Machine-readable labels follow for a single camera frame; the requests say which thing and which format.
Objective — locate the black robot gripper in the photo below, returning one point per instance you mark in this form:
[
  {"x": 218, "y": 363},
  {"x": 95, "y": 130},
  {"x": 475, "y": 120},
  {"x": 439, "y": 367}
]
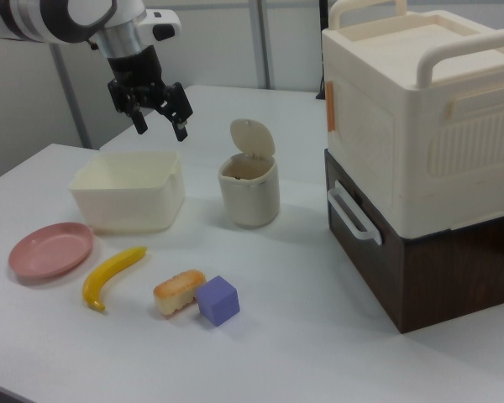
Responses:
[{"x": 136, "y": 75}]

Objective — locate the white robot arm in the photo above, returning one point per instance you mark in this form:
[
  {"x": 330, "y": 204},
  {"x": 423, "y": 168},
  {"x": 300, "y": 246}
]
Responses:
[{"x": 46, "y": 17}]

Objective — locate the beige trash can lid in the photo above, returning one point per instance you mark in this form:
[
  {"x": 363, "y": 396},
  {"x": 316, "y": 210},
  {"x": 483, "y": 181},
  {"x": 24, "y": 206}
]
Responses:
[{"x": 252, "y": 138}]

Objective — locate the beige trash can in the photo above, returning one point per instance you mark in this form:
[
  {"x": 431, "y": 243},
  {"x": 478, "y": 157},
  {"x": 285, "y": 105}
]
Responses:
[{"x": 252, "y": 197}]

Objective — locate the white plastic storage box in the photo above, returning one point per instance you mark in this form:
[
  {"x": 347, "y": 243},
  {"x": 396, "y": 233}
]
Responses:
[{"x": 126, "y": 210}]

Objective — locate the yellow banana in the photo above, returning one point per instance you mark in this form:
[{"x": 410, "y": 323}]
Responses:
[{"x": 105, "y": 273}]

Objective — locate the pink plate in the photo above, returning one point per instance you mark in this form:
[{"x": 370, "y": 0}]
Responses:
[{"x": 50, "y": 254}]

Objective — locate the toasted bread roll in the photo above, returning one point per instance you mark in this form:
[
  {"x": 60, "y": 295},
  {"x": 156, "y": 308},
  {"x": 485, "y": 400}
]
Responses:
[{"x": 172, "y": 294}]

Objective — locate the purple cube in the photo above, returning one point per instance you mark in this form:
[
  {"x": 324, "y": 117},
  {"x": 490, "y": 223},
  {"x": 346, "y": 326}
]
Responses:
[{"x": 218, "y": 302}]

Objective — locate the cream plastic carry box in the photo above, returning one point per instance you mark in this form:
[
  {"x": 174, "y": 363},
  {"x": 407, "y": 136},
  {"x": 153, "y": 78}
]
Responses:
[{"x": 382, "y": 126}]

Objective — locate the white oven appliance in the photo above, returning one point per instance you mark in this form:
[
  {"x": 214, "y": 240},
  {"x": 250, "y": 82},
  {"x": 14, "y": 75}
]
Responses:
[{"x": 445, "y": 277}]

